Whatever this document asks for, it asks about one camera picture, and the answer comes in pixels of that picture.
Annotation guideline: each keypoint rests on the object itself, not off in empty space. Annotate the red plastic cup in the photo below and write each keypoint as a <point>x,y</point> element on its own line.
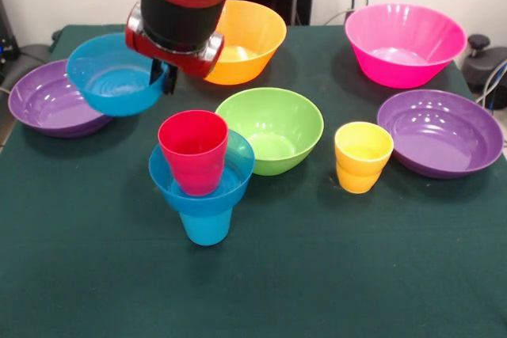
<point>194,172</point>

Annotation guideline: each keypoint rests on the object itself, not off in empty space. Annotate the grey rounded base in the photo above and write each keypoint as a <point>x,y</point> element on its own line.
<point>33,57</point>

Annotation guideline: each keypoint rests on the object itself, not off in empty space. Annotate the green plastic bowl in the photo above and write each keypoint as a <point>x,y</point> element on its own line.
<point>289,116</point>

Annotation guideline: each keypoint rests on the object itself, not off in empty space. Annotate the small black table clamp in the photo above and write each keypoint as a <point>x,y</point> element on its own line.
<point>57,34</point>

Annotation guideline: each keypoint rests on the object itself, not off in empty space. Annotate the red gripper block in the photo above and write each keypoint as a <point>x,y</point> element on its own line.
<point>178,60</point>

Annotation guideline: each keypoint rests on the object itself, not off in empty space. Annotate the pink plastic bowl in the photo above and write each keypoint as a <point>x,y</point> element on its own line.
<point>402,69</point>

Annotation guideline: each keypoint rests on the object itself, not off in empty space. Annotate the orange plastic bowl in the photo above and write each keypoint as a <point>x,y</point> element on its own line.
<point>253,37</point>

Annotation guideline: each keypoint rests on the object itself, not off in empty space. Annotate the black equipment box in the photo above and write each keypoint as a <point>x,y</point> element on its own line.
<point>7,45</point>

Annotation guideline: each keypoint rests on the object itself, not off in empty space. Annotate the small blue plastic bowl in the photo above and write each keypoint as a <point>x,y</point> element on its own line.
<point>202,203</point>
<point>119,102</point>

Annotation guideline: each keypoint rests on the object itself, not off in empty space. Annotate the black clamp with knob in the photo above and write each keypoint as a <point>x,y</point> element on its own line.
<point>485,63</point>

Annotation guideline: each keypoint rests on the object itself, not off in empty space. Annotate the blue plastic cup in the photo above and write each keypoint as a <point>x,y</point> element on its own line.
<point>206,231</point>

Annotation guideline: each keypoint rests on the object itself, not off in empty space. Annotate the dark green tablecloth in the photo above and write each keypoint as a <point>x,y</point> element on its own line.
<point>253,274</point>

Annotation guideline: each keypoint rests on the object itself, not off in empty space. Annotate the purple plastic bowl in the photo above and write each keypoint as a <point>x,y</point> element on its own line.
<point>43,104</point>
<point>439,144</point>

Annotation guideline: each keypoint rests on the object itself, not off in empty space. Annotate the yellow plastic cup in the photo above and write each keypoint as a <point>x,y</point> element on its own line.
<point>358,175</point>

